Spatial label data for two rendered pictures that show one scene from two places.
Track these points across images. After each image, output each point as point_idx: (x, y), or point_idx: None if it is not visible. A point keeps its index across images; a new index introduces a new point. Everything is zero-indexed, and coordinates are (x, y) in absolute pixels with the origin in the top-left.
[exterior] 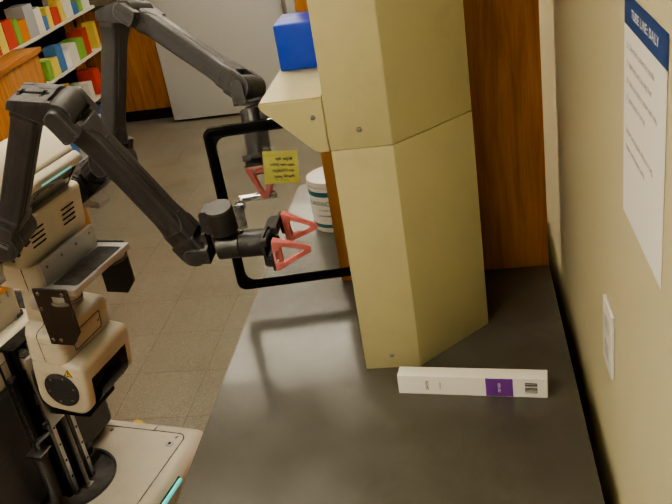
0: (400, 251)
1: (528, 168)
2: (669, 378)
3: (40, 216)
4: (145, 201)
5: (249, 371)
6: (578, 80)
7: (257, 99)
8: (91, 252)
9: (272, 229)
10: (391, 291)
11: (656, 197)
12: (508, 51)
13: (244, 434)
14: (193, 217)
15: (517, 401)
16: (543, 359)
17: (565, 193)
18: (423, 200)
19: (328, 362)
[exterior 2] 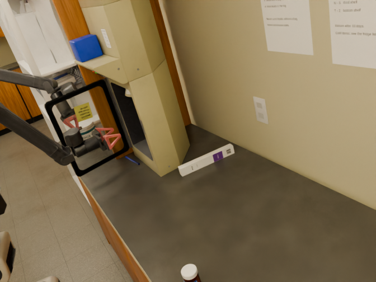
0: (163, 118)
1: (175, 86)
2: (327, 81)
3: None
4: (36, 139)
5: (111, 201)
6: (205, 33)
7: (59, 87)
8: None
9: (98, 134)
10: (163, 137)
11: (302, 24)
12: None
13: (135, 219)
14: (57, 142)
15: (226, 158)
16: (220, 145)
17: (195, 88)
18: (164, 95)
19: (142, 182)
